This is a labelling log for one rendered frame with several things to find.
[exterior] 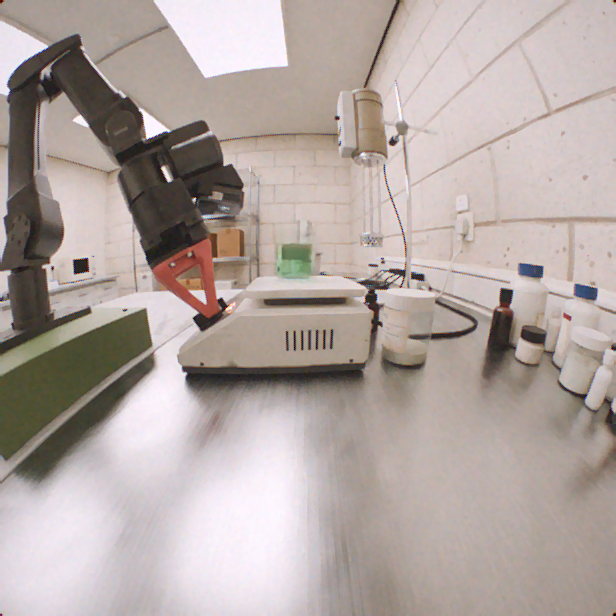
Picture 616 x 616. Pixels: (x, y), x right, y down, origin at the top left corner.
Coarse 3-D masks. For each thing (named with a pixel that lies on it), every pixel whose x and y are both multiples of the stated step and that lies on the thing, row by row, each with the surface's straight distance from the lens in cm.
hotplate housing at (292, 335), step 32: (224, 320) 23; (256, 320) 22; (288, 320) 22; (320, 320) 22; (352, 320) 23; (192, 352) 25; (224, 352) 24; (256, 352) 23; (288, 352) 23; (320, 352) 23; (352, 352) 24
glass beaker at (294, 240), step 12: (276, 228) 28; (288, 228) 27; (300, 228) 27; (312, 228) 28; (276, 240) 28; (288, 240) 27; (300, 240) 27; (312, 240) 28; (276, 252) 28; (288, 252) 27; (300, 252) 27; (312, 252) 28; (276, 264) 28; (288, 264) 27; (300, 264) 27; (312, 264) 28; (276, 276) 28; (288, 276) 27; (300, 276) 27; (312, 276) 28
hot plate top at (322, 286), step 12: (324, 276) 33; (336, 276) 34; (252, 288) 23; (264, 288) 23; (276, 288) 22; (288, 288) 22; (300, 288) 22; (312, 288) 22; (324, 288) 22; (336, 288) 22; (348, 288) 23; (360, 288) 23
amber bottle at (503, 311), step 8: (504, 288) 39; (504, 296) 38; (512, 296) 39; (504, 304) 38; (496, 312) 38; (504, 312) 38; (512, 312) 39; (496, 320) 38; (504, 320) 38; (512, 320) 39; (496, 328) 38; (504, 328) 38; (488, 336) 41; (496, 336) 38; (504, 336) 39; (488, 344) 40; (496, 344) 39; (504, 344) 39
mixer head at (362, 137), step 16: (352, 96) 75; (368, 96) 75; (352, 112) 72; (368, 112) 72; (352, 128) 69; (368, 128) 69; (384, 128) 73; (352, 144) 66; (368, 144) 66; (384, 144) 69; (368, 160) 67; (384, 160) 69
